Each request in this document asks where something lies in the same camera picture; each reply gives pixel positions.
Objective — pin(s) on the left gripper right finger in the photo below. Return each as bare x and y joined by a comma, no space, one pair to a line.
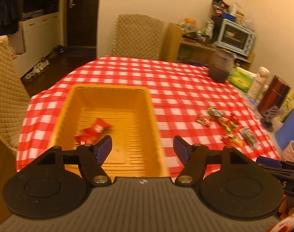
195,159

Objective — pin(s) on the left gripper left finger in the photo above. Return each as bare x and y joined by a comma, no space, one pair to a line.
89,159

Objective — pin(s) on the large red snack packet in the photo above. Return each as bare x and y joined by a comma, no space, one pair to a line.
91,134

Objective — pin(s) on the small red snack packet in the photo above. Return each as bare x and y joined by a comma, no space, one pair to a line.
230,138

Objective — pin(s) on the red gold candy packet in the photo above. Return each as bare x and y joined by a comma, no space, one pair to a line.
203,120

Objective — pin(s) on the green long snack packet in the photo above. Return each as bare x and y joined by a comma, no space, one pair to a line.
219,116

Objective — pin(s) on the grey dark snack packet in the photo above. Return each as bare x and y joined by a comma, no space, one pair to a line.
248,135

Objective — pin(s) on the white floral mug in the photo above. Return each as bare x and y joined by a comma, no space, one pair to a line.
288,152

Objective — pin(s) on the blue container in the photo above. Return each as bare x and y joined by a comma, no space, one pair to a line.
286,133

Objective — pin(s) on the red white checkered tablecloth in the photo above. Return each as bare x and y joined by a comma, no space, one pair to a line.
179,93

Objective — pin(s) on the yellow plastic tray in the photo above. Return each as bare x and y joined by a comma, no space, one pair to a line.
136,148

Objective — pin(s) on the brown metallic thermos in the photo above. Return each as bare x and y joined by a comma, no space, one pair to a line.
275,94

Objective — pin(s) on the green tissue pack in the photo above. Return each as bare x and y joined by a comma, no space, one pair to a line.
241,78

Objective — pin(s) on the white thermos bottle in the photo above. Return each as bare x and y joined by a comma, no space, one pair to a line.
258,83

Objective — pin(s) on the dark glass jar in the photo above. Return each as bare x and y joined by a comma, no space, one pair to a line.
222,63

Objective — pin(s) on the left quilted beige chair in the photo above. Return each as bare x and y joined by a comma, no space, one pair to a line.
14,99

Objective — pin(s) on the quilted beige chair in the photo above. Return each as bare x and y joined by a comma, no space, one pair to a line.
138,36
14,99

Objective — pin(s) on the wooden side shelf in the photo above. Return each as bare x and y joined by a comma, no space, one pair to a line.
177,49

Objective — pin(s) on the light blue toaster oven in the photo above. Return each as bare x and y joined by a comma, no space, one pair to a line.
235,38

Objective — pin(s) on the far quilted beige chair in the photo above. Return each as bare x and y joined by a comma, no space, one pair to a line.
138,36

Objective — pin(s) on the orange lid snack jar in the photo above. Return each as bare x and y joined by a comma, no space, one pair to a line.
188,25

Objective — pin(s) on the white shoe cabinet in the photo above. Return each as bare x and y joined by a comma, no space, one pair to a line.
40,32

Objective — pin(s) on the dark snack bag on oven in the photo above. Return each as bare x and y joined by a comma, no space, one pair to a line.
220,7

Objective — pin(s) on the dark wooden door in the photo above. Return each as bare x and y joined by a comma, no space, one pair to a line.
82,18

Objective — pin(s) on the hanging dark coat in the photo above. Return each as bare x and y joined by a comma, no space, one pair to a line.
8,7

